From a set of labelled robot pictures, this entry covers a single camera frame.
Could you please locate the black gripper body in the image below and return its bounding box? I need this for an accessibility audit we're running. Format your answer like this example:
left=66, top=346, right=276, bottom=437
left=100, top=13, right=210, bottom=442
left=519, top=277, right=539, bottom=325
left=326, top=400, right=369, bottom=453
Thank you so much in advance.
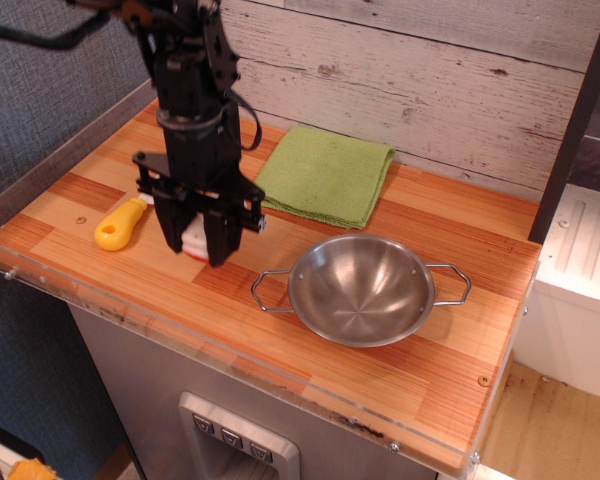
left=133, top=117, right=266, bottom=232

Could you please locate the yellow handled toy knife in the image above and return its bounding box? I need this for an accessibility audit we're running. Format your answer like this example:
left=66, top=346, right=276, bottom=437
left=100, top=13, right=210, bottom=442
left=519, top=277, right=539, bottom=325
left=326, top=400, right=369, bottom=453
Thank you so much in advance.
left=93, top=193, right=154, bottom=251

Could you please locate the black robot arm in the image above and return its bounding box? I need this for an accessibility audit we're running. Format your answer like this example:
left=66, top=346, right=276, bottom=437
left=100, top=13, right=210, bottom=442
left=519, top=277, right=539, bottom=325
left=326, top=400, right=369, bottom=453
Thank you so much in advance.
left=80, top=1, right=265, bottom=267

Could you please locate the silver dispenser panel with buttons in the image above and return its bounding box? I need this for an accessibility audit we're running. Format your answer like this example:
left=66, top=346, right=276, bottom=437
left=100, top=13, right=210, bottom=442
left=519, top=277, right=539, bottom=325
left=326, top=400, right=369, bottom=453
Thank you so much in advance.
left=178, top=392, right=301, bottom=479

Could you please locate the dark right upright post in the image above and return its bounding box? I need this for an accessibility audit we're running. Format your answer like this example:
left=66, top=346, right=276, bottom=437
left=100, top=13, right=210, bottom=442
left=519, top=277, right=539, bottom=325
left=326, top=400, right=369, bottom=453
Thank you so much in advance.
left=528, top=33, right=600, bottom=244

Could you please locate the steel bowl with wire handles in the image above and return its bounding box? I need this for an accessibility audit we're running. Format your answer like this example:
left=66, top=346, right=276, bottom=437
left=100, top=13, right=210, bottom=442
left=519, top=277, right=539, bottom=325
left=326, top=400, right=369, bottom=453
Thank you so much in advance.
left=251, top=234, right=472, bottom=348

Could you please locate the green folded cloth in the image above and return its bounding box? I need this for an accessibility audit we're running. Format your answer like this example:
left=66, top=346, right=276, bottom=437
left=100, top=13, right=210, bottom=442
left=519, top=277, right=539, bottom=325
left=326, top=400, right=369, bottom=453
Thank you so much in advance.
left=256, top=126, right=395, bottom=230

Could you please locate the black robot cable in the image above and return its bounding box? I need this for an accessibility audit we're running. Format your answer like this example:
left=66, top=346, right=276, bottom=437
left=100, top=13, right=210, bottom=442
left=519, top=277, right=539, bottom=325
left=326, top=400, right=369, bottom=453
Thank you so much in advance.
left=0, top=9, right=111, bottom=51

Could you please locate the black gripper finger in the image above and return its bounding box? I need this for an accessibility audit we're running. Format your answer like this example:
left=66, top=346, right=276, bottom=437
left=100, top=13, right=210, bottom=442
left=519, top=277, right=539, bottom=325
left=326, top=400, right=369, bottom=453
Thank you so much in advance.
left=154, top=197, right=198, bottom=253
left=203, top=207, right=242, bottom=267

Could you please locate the clear acrylic edge guard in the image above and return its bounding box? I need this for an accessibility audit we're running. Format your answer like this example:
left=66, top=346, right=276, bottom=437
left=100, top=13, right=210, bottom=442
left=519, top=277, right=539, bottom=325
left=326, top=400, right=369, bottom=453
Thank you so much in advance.
left=0, top=230, right=540, bottom=478

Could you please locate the white and red toy food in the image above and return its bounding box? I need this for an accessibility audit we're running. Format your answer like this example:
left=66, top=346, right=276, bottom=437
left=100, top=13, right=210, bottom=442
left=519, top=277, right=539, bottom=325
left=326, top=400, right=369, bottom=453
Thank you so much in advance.
left=181, top=214, right=209, bottom=263

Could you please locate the grey toy fridge cabinet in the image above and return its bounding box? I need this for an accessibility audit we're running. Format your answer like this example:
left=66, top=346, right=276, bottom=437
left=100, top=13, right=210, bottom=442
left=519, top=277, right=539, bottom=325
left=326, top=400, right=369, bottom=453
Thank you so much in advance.
left=70, top=307, right=436, bottom=479

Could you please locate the orange and black object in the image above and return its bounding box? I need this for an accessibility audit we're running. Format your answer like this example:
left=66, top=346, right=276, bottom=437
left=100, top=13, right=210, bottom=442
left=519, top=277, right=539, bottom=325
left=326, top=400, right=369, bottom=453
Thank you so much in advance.
left=0, top=458, right=59, bottom=480

